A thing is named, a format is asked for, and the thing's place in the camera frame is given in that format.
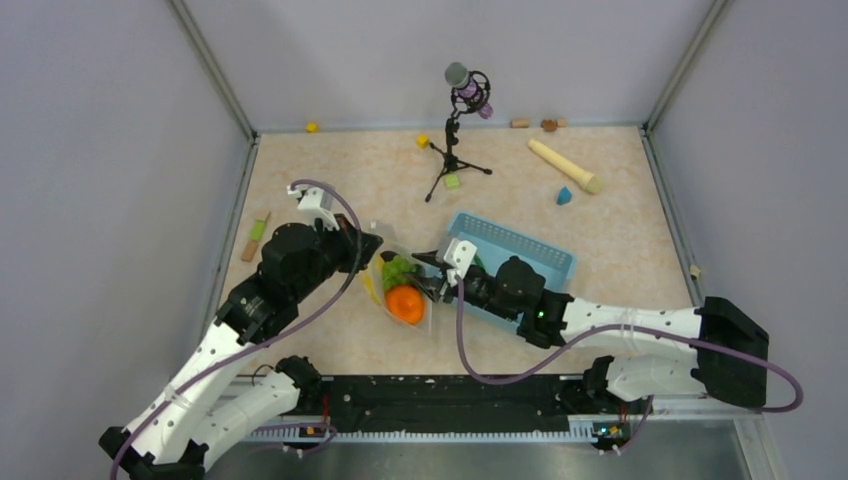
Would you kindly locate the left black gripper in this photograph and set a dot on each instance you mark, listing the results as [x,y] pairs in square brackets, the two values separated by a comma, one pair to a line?
[347,236]

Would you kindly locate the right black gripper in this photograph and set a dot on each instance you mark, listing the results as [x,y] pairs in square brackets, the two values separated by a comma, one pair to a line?
[442,287]

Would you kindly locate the blue plastic basket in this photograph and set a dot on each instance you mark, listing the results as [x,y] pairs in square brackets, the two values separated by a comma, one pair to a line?
[528,298]

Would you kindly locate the clear dotted zip bag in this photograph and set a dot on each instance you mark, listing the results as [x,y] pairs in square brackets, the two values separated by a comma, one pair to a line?
[372,281]

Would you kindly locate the green grapes bunch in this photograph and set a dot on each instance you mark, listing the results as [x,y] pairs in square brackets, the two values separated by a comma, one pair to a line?
[397,272]

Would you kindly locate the orange fruit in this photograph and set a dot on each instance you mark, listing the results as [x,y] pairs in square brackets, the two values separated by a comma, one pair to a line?
[406,303]

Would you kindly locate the green cucumber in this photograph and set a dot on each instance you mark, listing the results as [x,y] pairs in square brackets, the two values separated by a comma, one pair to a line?
[478,262]

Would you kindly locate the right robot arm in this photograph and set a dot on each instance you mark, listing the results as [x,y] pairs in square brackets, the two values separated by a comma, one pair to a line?
[715,349]

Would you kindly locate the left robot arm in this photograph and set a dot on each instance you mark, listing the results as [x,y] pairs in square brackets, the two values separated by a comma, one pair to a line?
[184,432]

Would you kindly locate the green wooden toy knife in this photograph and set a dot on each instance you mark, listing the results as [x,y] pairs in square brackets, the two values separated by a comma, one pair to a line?
[255,235]

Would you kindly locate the light green cube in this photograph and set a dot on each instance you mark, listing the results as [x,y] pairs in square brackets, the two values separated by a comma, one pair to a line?
[452,181]

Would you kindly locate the blue toy block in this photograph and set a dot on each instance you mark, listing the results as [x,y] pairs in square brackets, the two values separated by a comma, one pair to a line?
[564,196]

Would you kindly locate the wooden rolling pin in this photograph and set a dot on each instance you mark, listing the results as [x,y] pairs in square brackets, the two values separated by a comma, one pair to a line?
[587,180]

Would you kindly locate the brown wooden block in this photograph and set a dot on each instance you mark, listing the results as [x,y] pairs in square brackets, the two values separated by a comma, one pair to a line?
[552,125]

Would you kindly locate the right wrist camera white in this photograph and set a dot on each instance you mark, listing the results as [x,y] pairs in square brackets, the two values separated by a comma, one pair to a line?
[458,255]

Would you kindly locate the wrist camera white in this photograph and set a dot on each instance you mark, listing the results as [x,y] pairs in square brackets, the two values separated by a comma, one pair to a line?
[458,255]
[315,204]

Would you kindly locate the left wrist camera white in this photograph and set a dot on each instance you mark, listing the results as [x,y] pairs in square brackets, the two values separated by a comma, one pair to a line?
[315,204]

